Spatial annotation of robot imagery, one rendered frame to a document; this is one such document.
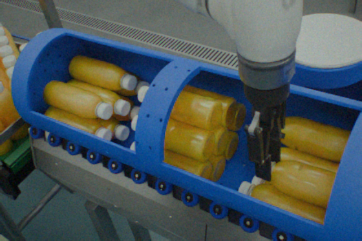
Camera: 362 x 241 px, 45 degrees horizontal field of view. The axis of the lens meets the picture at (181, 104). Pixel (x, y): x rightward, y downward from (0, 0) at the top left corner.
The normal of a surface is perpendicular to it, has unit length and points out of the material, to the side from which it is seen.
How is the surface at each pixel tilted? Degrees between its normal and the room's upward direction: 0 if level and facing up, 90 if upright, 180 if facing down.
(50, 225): 0
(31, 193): 0
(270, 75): 90
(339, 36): 0
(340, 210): 64
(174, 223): 70
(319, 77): 90
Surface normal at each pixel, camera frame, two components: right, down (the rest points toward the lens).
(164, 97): -0.36, -0.40
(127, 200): -0.55, 0.33
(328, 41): -0.15, -0.75
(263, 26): -0.18, 0.65
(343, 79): 0.15, 0.63
